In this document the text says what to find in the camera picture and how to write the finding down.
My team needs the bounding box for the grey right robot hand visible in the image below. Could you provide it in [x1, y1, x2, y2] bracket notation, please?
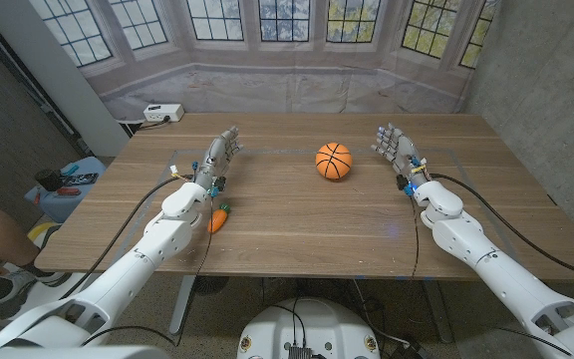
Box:
[370, 123, 432, 188]

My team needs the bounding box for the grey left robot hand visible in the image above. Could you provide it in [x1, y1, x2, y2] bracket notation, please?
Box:
[191, 125, 245, 193]

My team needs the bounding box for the orange toy basketball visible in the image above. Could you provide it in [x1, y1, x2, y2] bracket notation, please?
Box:
[315, 142, 354, 181]

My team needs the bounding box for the orange toy carrot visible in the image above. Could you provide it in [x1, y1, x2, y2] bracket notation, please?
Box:
[206, 202, 232, 234]

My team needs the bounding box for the white power strip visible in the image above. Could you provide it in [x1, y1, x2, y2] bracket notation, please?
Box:
[143, 103, 185, 124]

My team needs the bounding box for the printed window backdrop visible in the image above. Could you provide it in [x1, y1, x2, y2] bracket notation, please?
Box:
[27, 0, 502, 121]

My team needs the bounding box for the black fan under table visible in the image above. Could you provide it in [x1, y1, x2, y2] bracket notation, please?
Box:
[191, 275, 231, 296]

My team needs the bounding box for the blue stool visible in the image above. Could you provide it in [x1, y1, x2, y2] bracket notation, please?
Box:
[23, 156, 107, 224]

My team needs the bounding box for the grey table leg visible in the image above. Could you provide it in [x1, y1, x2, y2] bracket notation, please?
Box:
[421, 279, 455, 344]
[168, 274, 197, 336]

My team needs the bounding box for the black cup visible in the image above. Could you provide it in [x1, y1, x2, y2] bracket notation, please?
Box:
[35, 169, 64, 192]

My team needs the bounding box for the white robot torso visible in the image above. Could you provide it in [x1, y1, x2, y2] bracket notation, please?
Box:
[236, 297, 382, 359]

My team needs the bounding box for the grey black sneaker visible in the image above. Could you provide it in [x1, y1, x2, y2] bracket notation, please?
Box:
[0, 266, 39, 320]

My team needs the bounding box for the black power strip cable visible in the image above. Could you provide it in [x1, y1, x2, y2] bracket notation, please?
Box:
[127, 115, 171, 136]

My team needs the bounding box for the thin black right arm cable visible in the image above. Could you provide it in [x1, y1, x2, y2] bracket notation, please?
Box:
[409, 193, 421, 280]

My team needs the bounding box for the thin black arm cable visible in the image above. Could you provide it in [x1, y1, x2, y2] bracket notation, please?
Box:
[81, 196, 216, 349]
[409, 193, 421, 280]

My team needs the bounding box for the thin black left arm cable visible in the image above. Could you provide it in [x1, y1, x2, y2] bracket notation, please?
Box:
[81, 196, 216, 349]

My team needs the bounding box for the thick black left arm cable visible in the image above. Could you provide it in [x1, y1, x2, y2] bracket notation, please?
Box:
[59, 174, 194, 300]

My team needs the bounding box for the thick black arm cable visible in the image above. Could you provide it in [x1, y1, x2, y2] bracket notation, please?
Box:
[429, 172, 574, 280]
[59, 174, 194, 300]

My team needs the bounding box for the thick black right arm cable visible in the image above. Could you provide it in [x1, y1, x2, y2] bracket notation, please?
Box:
[429, 172, 574, 280]

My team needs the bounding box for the white cable under table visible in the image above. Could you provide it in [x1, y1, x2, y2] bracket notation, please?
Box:
[351, 278, 413, 348]

